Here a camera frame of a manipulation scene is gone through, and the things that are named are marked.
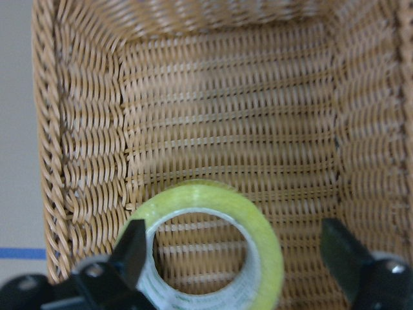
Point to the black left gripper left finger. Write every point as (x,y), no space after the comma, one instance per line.
(129,254)

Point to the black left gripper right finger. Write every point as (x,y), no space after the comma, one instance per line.
(345,256)

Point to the yellow clear tape roll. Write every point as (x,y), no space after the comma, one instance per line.
(259,283)

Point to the brown wicker basket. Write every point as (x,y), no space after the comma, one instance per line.
(303,106)

